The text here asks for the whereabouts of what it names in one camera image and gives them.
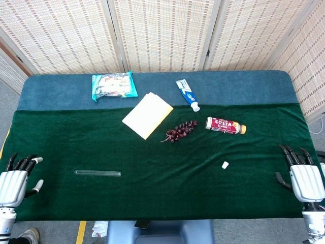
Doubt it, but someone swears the grey sneaker shoe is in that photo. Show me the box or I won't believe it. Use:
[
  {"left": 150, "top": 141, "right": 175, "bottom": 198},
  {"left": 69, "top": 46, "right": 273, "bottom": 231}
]
[{"left": 16, "top": 228, "right": 41, "bottom": 244}]

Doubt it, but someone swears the white yellow paper pad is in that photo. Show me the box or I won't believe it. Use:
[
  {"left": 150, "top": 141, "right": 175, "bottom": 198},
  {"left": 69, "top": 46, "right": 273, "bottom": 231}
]
[{"left": 121, "top": 91, "right": 174, "bottom": 140}]

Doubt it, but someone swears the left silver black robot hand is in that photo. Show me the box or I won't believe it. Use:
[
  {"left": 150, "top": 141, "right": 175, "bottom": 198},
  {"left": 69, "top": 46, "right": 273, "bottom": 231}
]
[{"left": 0, "top": 151, "right": 44, "bottom": 207}]

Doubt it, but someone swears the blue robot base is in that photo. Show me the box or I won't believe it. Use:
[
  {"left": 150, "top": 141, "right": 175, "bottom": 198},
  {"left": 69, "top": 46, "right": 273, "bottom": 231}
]
[{"left": 106, "top": 220, "right": 215, "bottom": 244}]

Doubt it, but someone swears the blue white toothpaste tube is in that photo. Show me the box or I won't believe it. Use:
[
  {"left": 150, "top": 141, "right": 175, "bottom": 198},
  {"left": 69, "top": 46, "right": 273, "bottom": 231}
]
[{"left": 175, "top": 79, "right": 201, "bottom": 112}]

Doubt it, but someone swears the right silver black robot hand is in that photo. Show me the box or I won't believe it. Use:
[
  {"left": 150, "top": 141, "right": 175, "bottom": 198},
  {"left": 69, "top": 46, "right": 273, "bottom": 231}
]
[{"left": 275, "top": 144, "right": 325, "bottom": 204}]

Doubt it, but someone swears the green velvet table cloth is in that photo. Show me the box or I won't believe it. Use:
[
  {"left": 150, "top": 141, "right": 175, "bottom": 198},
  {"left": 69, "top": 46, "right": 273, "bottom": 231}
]
[{"left": 0, "top": 103, "right": 325, "bottom": 222}]

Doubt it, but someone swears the crumpled white paper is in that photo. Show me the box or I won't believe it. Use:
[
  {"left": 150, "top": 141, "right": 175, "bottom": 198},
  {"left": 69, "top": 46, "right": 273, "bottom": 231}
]
[{"left": 91, "top": 220, "right": 110, "bottom": 237}]

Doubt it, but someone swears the transparent glass test tube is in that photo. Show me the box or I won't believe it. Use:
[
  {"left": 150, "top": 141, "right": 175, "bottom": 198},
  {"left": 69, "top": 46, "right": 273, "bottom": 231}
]
[{"left": 74, "top": 169, "right": 122, "bottom": 177}]

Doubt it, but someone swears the bunch of red grapes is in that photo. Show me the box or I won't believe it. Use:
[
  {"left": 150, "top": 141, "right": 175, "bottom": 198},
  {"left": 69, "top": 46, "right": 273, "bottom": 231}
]
[{"left": 160, "top": 119, "right": 199, "bottom": 144}]

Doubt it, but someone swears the blue table cloth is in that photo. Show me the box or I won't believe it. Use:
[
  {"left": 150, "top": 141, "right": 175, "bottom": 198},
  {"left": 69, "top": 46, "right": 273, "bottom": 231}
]
[{"left": 17, "top": 70, "right": 298, "bottom": 112}]

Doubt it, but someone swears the red Costa coffee bottle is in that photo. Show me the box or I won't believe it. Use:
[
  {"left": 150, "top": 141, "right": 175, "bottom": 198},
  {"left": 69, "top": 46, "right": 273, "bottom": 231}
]
[{"left": 205, "top": 116, "right": 247, "bottom": 135}]

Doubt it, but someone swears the woven bamboo screen panel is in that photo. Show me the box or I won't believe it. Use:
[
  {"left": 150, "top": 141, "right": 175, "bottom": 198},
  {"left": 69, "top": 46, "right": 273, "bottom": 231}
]
[
  {"left": 0, "top": 0, "right": 125, "bottom": 76},
  {"left": 0, "top": 34, "right": 33, "bottom": 95},
  {"left": 203, "top": 0, "right": 319, "bottom": 72},
  {"left": 106, "top": 0, "right": 224, "bottom": 74},
  {"left": 268, "top": 0, "right": 325, "bottom": 125}
]

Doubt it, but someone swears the teal snack packet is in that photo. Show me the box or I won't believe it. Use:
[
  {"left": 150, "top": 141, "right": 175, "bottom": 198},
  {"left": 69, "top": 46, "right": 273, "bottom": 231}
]
[{"left": 91, "top": 70, "right": 139, "bottom": 103}]

